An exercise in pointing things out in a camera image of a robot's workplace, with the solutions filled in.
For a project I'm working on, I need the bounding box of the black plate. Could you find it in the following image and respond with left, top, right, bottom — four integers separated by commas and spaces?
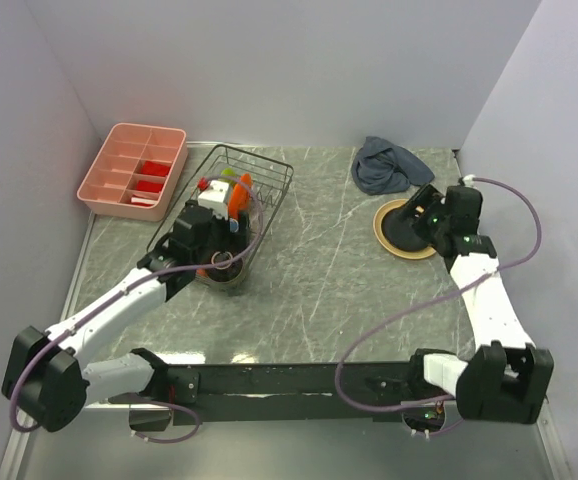
378, 202, 433, 253

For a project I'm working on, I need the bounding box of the orange plate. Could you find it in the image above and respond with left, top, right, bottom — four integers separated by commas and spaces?
228, 173, 252, 220

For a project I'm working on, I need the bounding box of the yellow plate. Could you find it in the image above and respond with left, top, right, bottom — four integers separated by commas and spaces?
373, 199, 436, 260

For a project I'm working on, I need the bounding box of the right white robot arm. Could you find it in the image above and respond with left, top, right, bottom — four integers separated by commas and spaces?
400, 184, 554, 424

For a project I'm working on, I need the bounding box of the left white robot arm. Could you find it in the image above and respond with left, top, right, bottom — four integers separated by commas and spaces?
1, 200, 261, 433

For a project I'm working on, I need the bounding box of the blue ceramic mug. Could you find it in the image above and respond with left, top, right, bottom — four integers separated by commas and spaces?
229, 218, 241, 235

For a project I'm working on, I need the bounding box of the black glazed bowl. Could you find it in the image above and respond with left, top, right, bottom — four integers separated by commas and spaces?
202, 251, 244, 288

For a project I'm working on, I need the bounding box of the green plate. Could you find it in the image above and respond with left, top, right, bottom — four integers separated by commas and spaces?
221, 168, 236, 184

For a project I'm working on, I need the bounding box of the red white item in tray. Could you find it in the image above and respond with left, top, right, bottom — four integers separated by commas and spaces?
129, 195, 158, 208

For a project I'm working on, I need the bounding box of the grey-blue crumpled cloth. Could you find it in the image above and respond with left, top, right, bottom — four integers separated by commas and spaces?
351, 136, 435, 195

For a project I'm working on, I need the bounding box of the pink plastic divided organizer tray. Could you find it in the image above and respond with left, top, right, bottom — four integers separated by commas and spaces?
77, 123, 188, 222

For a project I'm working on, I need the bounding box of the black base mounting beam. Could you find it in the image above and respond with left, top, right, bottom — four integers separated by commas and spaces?
107, 360, 470, 426

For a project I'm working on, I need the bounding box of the black wire dish rack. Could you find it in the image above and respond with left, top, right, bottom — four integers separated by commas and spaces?
141, 144, 294, 292

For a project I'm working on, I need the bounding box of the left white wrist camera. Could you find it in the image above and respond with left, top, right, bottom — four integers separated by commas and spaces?
197, 179, 232, 220

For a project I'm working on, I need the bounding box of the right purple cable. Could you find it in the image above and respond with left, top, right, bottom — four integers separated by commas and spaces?
334, 174, 543, 436

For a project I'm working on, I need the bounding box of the purple cable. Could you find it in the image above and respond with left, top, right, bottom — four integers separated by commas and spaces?
8, 174, 265, 432
334, 174, 543, 436

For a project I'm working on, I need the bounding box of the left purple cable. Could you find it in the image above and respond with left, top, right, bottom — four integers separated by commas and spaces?
8, 174, 265, 432

